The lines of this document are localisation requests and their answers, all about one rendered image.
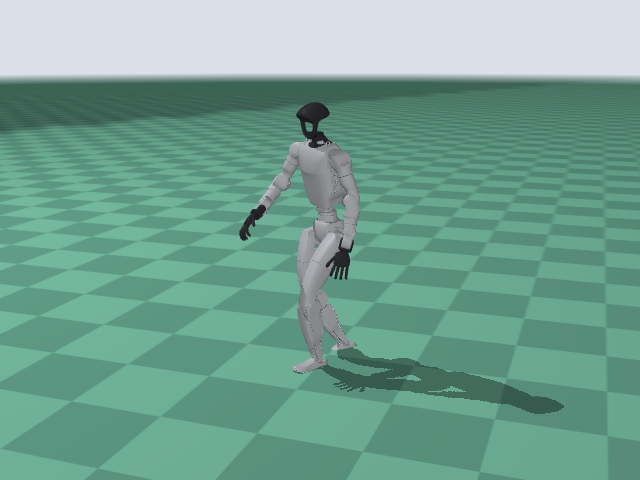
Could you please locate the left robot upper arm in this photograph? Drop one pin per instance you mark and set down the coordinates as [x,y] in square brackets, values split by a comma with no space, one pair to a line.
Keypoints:
[340,161]

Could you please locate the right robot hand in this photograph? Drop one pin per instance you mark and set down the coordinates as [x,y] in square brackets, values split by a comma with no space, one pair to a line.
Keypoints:
[256,214]

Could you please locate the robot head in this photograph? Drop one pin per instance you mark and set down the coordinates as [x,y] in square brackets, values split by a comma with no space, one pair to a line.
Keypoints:
[313,113]

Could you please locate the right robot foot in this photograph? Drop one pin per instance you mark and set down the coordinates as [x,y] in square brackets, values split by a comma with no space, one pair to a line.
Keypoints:
[338,346]

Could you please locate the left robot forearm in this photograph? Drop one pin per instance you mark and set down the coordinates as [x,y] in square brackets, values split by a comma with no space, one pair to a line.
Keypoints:
[350,220]

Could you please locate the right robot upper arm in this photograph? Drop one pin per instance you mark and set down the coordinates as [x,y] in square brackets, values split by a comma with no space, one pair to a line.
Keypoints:
[289,167]

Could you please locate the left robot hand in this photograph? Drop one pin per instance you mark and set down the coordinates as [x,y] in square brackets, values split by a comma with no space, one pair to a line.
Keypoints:
[341,259]

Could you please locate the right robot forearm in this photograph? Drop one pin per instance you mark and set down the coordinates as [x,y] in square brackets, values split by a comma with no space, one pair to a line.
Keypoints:
[269,197]

